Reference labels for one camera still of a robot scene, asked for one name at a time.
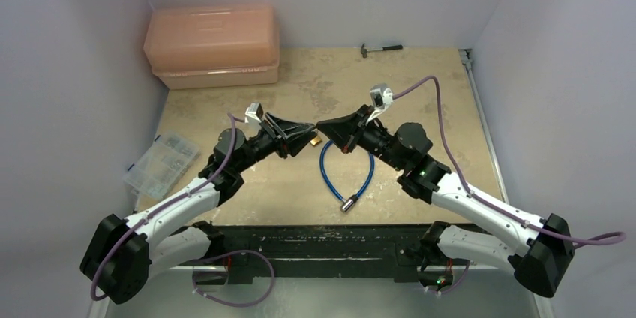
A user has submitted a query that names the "small black-handled hammer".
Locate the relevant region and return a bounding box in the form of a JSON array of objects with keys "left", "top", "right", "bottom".
[{"left": 360, "top": 43, "right": 404, "bottom": 59}]

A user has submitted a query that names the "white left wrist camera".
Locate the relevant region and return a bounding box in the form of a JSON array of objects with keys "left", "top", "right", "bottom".
[{"left": 244, "top": 102, "right": 264, "bottom": 130}]

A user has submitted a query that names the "clear plastic screw organizer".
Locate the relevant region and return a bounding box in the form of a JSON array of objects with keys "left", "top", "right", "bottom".
[{"left": 123, "top": 131, "right": 200, "bottom": 201}]

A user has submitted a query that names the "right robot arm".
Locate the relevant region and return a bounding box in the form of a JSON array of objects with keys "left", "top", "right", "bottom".
[{"left": 316, "top": 105, "right": 575, "bottom": 298}]

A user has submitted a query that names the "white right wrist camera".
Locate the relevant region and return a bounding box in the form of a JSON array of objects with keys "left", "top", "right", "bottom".
[{"left": 367, "top": 83, "right": 394, "bottom": 124}]

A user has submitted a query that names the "brass padlock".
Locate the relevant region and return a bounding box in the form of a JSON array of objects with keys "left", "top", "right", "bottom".
[{"left": 310, "top": 136, "right": 323, "bottom": 147}]

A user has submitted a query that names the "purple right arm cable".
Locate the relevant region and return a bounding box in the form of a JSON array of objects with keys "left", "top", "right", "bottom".
[{"left": 391, "top": 75, "right": 627, "bottom": 297}]

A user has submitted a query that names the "pink plastic toolbox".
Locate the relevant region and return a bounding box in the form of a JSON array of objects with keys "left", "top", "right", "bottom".
[{"left": 143, "top": 3, "right": 281, "bottom": 90}]

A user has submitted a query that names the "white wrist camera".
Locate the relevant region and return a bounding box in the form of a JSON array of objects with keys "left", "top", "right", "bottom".
[
  {"left": 244, "top": 102, "right": 264, "bottom": 130},
  {"left": 367, "top": 83, "right": 394, "bottom": 124}
]

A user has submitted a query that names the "blue cable lock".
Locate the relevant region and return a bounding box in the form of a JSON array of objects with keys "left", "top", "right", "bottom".
[{"left": 319, "top": 141, "right": 376, "bottom": 215}]

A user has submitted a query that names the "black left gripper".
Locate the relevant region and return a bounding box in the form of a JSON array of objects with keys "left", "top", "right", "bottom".
[{"left": 234, "top": 114, "right": 316, "bottom": 174}]

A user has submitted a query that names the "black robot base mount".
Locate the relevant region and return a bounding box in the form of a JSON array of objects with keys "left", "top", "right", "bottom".
[{"left": 171, "top": 221, "right": 478, "bottom": 287}]

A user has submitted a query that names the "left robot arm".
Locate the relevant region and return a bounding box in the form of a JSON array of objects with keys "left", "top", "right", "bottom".
[{"left": 80, "top": 113, "right": 317, "bottom": 304}]

